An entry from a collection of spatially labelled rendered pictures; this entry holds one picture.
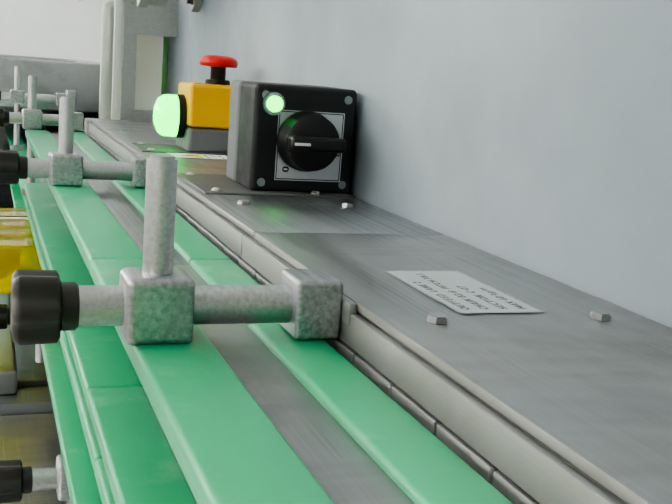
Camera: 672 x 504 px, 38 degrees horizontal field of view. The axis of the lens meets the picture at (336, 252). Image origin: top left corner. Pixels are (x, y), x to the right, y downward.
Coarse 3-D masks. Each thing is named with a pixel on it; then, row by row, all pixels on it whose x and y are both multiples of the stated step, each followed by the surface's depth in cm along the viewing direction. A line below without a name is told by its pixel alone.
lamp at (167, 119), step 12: (168, 96) 99; (180, 96) 99; (156, 108) 98; (168, 108) 98; (180, 108) 98; (156, 120) 98; (168, 120) 98; (180, 120) 98; (168, 132) 99; (180, 132) 99
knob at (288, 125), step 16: (304, 112) 71; (288, 128) 70; (304, 128) 69; (320, 128) 70; (288, 144) 69; (304, 144) 68; (320, 144) 69; (336, 144) 69; (288, 160) 70; (304, 160) 70; (320, 160) 70
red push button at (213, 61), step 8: (208, 56) 99; (216, 56) 99; (224, 56) 99; (200, 64) 100; (208, 64) 99; (216, 64) 99; (224, 64) 99; (232, 64) 99; (216, 72) 100; (224, 72) 100
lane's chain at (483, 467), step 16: (176, 208) 74; (192, 224) 68; (256, 272) 53; (352, 352) 39; (368, 368) 37; (384, 384) 36; (400, 400) 34; (416, 416) 33; (432, 416) 32; (432, 432) 32; (448, 432) 31; (464, 448) 30; (480, 464) 29; (496, 480) 28; (512, 496) 27; (528, 496) 27
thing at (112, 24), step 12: (108, 0) 148; (120, 0) 140; (108, 12) 155; (120, 12) 140; (108, 24) 155; (120, 24) 140; (108, 36) 156; (120, 36) 141; (108, 48) 156; (120, 48) 142; (108, 60) 156; (120, 60) 142; (108, 72) 157; (120, 72) 143; (108, 84) 157; (120, 84) 143; (108, 96) 157; (120, 96) 143; (108, 108) 158; (120, 108) 144
